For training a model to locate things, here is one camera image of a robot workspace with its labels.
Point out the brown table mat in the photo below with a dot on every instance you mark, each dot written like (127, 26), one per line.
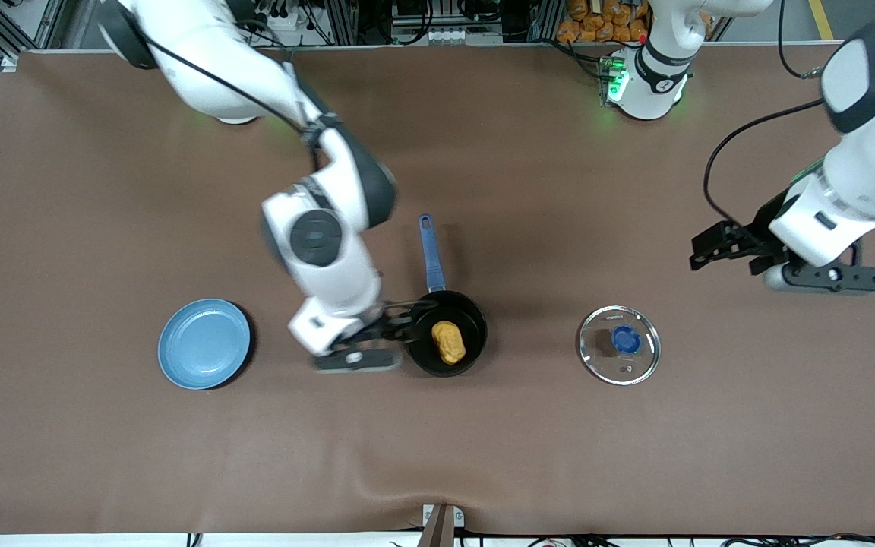
(437, 441)

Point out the yellow potato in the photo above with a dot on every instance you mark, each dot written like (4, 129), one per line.
(449, 342)

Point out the white power strip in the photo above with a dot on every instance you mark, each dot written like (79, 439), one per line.
(285, 23)

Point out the blue round plate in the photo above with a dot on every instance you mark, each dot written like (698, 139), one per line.
(204, 343)

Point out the glass lid with blue knob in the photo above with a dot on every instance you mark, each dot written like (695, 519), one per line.
(620, 346)

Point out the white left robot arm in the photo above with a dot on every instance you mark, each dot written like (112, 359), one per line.
(863, 152)

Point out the bag of orange items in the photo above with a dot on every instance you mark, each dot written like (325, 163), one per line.
(597, 19)

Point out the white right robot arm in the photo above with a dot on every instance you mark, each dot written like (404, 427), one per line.
(331, 258)

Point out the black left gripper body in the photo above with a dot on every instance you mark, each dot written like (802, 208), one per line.
(766, 225)

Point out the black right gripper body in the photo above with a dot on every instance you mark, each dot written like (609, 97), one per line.
(386, 325)

